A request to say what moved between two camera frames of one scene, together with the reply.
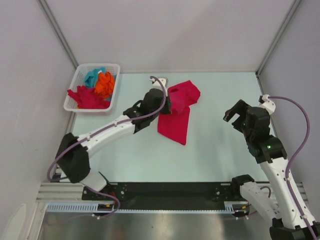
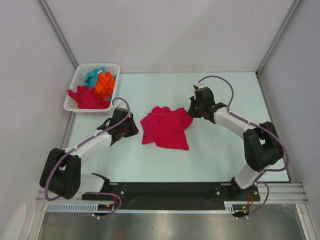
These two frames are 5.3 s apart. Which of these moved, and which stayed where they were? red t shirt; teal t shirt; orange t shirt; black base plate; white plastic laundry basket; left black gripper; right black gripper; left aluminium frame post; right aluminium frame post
Moved: right black gripper; left black gripper; red t shirt
Stayed: right aluminium frame post; black base plate; teal t shirt; orange t shirt; white plastic laundry basket; left aluminium frame post
